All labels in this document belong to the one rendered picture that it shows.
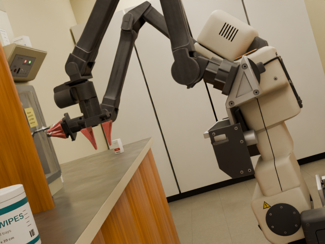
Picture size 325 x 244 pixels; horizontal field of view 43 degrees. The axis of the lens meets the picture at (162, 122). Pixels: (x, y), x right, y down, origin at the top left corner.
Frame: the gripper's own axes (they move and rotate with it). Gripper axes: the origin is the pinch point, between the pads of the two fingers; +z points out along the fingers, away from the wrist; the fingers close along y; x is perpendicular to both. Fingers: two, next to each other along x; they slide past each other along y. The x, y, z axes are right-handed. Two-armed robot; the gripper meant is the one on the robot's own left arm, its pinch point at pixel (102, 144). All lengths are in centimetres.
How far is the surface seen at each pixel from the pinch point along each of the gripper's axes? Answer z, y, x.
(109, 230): 26.1, 6.1, 0.7
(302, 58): -3, -155, -325
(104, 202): 15.9, 3.3, 6.2
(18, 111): -17.8, 24.7, -6.2
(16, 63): -35.4, 26.2, -20.8
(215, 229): 110, -19, -208
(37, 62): -36, 25, -40
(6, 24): -55, 33, -42
